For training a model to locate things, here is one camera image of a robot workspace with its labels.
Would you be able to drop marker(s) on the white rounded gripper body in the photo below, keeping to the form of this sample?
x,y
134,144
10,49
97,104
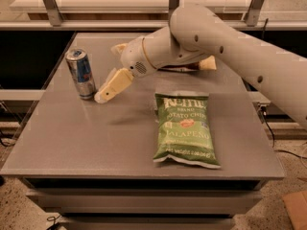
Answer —
x,y
132,57

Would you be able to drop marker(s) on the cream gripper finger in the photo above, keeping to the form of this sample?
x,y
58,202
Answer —
x,y
118,49
116,82

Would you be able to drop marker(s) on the blue silver Red Bull can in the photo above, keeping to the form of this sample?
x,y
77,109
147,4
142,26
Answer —
x,y
80,69

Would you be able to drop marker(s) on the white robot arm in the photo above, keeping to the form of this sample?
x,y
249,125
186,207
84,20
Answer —
x,y
195,33

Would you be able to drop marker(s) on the brown Stacy's chips bag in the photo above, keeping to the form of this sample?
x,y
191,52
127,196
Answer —
x,y
205,64

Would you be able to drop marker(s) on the green Kettle jalapeno chips bag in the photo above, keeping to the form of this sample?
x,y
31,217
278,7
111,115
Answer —
x,y
183,130

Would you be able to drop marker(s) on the grey table with drawers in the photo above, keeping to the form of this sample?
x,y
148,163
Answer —
x,y
94,163

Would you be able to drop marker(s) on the cardboard box corner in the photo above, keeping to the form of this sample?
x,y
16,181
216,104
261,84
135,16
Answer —
x,y
296,206

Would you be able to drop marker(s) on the metal shelf frame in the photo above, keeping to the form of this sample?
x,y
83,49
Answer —
x,y
146,15

